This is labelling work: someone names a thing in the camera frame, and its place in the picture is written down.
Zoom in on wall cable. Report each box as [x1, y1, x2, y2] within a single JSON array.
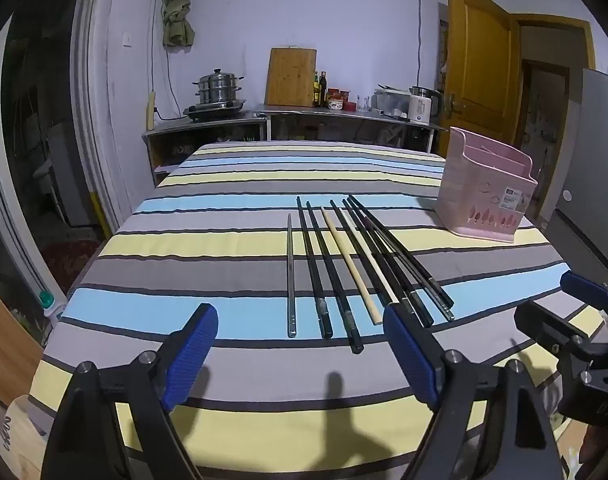
[[413, 0, 426, 88]]

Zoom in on grey plastic storage box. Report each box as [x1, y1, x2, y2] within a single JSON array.
[[373, 87, 410, 119]]

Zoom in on white electric kettle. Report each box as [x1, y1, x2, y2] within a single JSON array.
[[408, 86, 443, 124]]

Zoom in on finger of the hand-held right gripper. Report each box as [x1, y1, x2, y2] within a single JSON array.
[[560, 271, 608, 312], [513, 302, 592, 361]]

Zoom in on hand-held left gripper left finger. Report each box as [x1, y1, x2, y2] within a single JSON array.
[[40, 303, 220, 480]]

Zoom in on green hanging cloth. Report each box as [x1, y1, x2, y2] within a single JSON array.
[[160, 0, 196, 47]]

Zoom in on wall poster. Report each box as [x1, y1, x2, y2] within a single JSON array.
[[437, 2, 451, 102]]

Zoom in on yellow door frame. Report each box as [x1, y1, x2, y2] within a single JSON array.
[[513, 12, 597, 221]]

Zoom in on wooden cutting board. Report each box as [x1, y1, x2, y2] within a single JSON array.
[[265, 47, 318, 107]]

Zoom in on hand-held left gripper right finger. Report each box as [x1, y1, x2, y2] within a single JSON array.
[[383, 305, 567, 480]]

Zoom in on steel steamer pot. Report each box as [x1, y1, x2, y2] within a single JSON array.
[[193, 68, 245, 106]]

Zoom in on steel kitchen counter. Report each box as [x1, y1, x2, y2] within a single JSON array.
[[254, 105, 448, 154]]

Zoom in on silver metal chopstick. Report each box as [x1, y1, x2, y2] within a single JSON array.
[[286, 213, 299, 338]]

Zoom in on steel stove stand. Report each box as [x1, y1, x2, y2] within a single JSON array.
[[143, 114, 267, 187]]

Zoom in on beige wooden chopstick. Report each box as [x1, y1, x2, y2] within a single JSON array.
[[320, 206, 383, 325], [341, 204, 400, 307]]

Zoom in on brown wooden board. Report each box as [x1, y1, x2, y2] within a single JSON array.
[[0, 277, 44, 407]]

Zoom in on pink plastic utensil holder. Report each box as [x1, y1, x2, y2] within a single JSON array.
[[435, 126, 539, 244]]

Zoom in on steel cooktop stove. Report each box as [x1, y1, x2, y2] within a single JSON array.
[[183, 99, 247, 122]]

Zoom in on beige paper bag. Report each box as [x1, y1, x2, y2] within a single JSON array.
[[0, 394, 46, 480]]

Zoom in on sliding glass door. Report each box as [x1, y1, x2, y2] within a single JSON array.
[[0, 0, 121, 321]]

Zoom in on striped tablecloth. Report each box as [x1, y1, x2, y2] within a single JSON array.
[[26, 141, 607, 480]]

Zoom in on dark red rug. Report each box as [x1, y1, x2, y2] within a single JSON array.
[[43, 239, 103, 297]]

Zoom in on grey refrigerator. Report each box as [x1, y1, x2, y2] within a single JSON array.
[[536, 67, 608, 277]]

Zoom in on white bottle with green cap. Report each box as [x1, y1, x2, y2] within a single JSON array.
[[38, 290, 68, 319]]

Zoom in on stove power cable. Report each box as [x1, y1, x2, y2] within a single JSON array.
[[153, 0, 186, 122]]

